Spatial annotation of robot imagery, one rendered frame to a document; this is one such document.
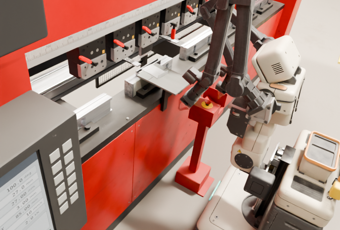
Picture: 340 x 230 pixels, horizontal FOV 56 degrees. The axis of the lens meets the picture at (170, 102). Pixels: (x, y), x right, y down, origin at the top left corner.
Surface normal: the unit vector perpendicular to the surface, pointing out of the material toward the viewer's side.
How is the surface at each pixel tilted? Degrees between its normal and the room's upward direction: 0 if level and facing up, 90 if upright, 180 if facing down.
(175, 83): 0
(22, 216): 90
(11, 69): 90
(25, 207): 90
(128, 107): 0
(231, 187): 0
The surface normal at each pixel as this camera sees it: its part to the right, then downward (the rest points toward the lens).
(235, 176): 0.10, -0.78
